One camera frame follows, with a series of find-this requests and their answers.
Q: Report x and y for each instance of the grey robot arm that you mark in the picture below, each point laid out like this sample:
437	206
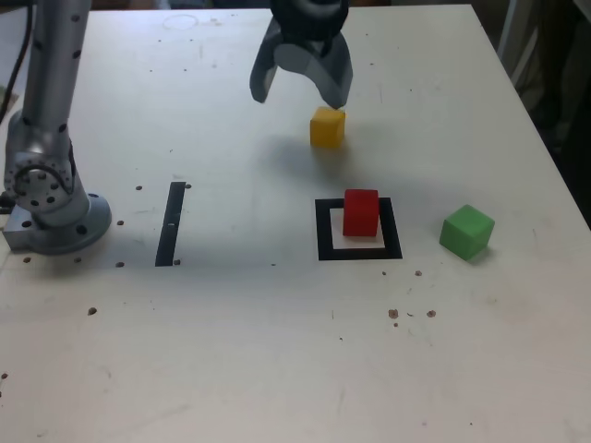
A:
51	92

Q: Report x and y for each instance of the black tape square outline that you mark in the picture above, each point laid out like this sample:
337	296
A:
323	240

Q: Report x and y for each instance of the yellow cube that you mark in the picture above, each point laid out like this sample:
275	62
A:
327	129

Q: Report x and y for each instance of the red cube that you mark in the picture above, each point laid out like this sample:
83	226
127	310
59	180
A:
361	214

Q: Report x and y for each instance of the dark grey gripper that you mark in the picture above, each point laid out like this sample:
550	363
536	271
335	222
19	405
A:
316	47

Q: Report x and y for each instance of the black tape strip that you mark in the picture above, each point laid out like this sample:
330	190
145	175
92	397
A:
170	221

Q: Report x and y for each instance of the green cube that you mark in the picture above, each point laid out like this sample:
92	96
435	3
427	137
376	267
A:
464	233

